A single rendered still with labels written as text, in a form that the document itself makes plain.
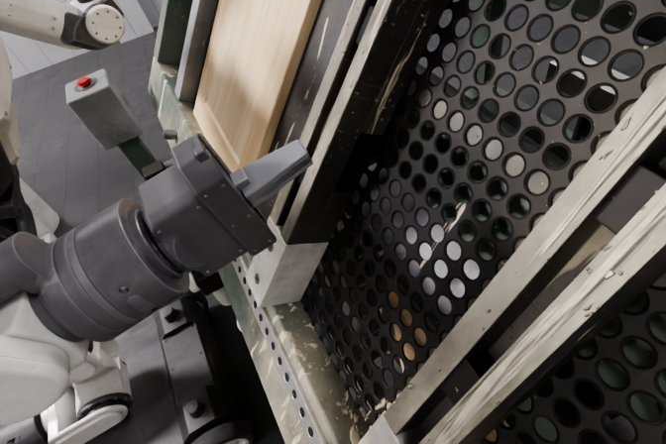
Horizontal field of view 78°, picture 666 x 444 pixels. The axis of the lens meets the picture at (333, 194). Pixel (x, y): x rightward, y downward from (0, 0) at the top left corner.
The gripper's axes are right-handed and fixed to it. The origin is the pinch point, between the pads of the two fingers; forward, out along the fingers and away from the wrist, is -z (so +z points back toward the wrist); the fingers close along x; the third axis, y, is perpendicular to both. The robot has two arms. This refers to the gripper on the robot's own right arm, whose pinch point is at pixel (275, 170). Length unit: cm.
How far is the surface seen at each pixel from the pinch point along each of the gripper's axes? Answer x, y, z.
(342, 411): -32.7, -8.9, 9.2
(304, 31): -8.7, 32.2, -15.4
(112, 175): -114, 194, 79
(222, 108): -26, 53, 2
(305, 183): -13.3, 9.6, -2.4
